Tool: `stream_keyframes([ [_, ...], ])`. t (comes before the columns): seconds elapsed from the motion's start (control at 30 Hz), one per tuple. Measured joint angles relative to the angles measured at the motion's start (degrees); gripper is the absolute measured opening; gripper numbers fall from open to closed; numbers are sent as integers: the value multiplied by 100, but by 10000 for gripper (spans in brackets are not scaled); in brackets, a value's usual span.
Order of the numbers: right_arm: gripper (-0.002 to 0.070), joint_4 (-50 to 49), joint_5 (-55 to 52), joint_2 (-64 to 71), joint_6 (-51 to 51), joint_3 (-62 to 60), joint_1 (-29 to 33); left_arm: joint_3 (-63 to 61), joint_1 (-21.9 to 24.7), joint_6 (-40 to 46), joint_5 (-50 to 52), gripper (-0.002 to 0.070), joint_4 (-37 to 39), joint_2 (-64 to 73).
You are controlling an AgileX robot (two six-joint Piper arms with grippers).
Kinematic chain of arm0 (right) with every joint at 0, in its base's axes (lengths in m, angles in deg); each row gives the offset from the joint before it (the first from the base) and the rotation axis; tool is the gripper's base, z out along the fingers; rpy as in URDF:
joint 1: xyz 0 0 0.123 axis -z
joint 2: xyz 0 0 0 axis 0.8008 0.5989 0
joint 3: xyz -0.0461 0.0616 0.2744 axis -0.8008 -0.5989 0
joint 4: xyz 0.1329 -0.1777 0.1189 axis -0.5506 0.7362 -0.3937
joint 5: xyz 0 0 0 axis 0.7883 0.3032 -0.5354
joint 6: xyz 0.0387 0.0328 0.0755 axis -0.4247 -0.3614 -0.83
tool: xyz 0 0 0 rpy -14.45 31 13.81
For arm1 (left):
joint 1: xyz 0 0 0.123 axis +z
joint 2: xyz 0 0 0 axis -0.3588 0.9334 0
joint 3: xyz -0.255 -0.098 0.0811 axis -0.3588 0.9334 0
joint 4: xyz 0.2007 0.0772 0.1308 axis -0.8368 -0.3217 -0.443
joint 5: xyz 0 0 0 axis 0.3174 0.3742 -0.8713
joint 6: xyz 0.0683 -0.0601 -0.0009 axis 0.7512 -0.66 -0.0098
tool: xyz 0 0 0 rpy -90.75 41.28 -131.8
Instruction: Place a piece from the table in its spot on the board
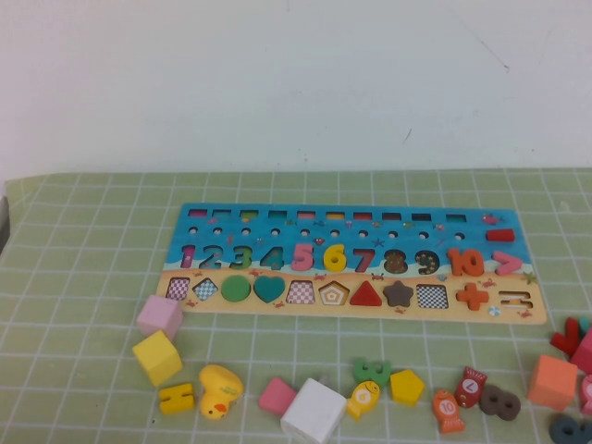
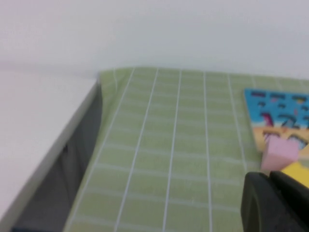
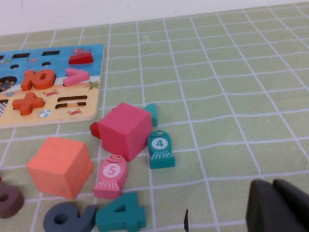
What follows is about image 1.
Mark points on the green checked tablecloth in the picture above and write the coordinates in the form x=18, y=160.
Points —
x=74, y=277

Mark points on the pink number five piece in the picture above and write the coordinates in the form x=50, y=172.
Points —
x=303, y=264

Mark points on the teal heart shape piece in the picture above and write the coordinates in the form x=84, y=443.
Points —
x=268, y=289

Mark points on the yellow pentagon shape piece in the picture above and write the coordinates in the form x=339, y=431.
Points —
x=407, y=387

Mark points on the brown number eight piece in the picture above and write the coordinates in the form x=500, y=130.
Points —
x=485, y=404

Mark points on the red less-than sign piece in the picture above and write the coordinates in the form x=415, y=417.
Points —
x=566, y=342

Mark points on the teal number piece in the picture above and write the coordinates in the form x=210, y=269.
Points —
x=586, y=323

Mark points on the red fish piece seven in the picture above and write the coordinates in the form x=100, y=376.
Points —
x=471, y=386

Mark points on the yellow wooden cube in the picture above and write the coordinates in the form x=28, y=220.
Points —
x=157, y=358

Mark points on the red triangle shape piece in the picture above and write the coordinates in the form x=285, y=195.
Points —
x=366, y=297

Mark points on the yellow equals sign piece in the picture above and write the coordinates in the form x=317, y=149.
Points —
x=176, y=398

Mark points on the pink quadrilateral shape piece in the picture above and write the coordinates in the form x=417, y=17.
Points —
x=276, y=395

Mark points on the red minus sign piece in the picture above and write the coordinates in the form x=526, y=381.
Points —
x=500, y=235

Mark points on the grey object at table edge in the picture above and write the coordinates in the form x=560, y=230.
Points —
x=3, y=222

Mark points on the orange wooden cube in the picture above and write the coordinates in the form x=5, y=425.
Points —
x=552, y=384

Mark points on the yellow number six piece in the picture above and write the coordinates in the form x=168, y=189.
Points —
x=334, y=267

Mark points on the green circle shape piece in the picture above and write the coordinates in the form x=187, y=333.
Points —
x=236, y=288

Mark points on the green number three piece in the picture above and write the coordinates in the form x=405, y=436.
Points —
x=365, y=367

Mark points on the brown star shape piece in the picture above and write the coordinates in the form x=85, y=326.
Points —
x=398, y=294

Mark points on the white wooden cube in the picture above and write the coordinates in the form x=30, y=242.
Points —
x=314, y=409

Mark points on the light pink wooden cube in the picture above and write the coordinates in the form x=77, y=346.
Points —
x=159, y=316

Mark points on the magenta wooden cube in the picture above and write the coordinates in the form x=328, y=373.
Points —
x=583, y=353

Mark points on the yellow rubber duck toy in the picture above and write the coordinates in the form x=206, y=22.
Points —
x=219, y=386

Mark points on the orange number ten piece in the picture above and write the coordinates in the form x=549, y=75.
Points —
x=455, y=263

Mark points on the blue wooden number puzzle board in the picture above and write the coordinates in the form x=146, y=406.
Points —
x=351, y=319

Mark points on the yellow fish piece six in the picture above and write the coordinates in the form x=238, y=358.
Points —
x=363, y=398

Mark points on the orange plus sign piece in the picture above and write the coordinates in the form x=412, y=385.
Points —
x=472, y=296

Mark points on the orange fish piece ten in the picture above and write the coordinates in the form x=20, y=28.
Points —
x=447, y=409

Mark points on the dark grey number nine piece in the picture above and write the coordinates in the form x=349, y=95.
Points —
x=559, y=430

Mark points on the pink greater-than sign piece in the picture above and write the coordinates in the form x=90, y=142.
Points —
x=513, y=263

